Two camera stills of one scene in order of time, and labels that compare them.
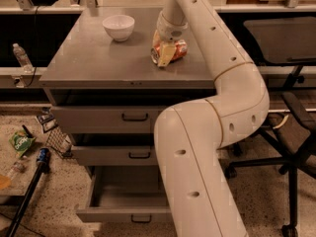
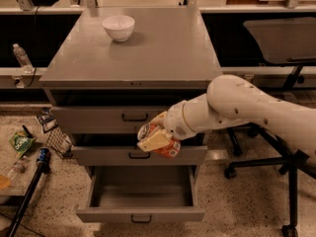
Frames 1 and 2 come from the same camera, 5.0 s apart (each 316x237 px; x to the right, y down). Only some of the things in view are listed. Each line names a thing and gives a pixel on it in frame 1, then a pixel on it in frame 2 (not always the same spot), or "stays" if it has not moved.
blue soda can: [43, 155] stays
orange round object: [5, 182] stays
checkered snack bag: [60, 141] stays
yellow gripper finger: [167, 49] → [159, 140]
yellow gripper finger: [156, 39] → [160, 118]
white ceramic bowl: [118, 27] stays
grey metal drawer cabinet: [104, 90] stays
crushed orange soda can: [181, 49] → [168, 151]
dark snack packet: [47, 119] stays
